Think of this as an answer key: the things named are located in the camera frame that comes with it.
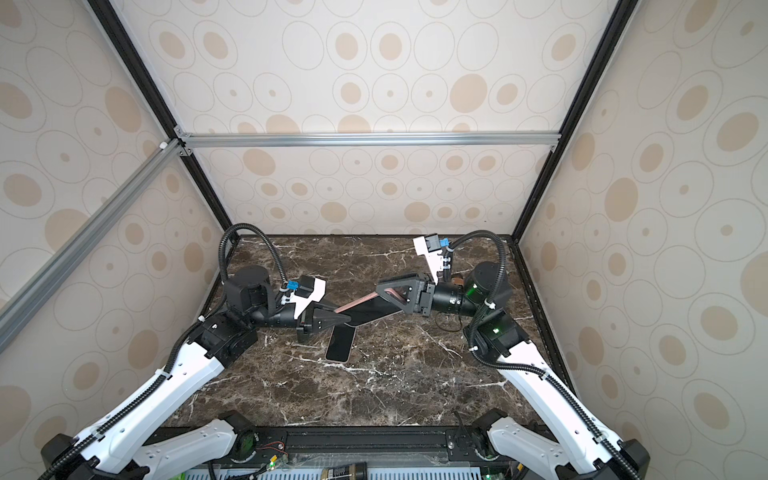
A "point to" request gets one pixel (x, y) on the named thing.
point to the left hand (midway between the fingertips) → (349, 316)
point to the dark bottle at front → (352, 471)
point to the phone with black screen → (366, 310)
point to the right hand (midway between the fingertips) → (381, 295)
